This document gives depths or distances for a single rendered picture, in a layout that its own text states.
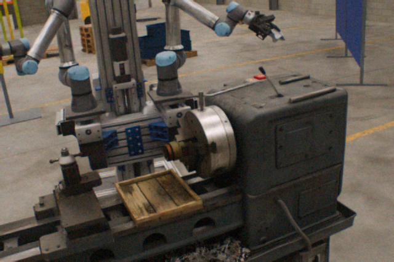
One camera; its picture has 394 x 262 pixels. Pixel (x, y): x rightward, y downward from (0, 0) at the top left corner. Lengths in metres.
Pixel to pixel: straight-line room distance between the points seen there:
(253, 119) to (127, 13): 1.06
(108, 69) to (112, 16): 0.31
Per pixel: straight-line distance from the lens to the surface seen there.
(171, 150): 1.78
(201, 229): 1.91
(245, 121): 1.71
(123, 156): 2.38
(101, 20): 2.38
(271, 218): 1.99
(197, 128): 1.78
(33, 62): 2.14
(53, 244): 1.67
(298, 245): 2.06
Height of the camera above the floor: 1.83
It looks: 22 degrees down
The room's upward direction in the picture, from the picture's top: 5 degrees counter-clockwise
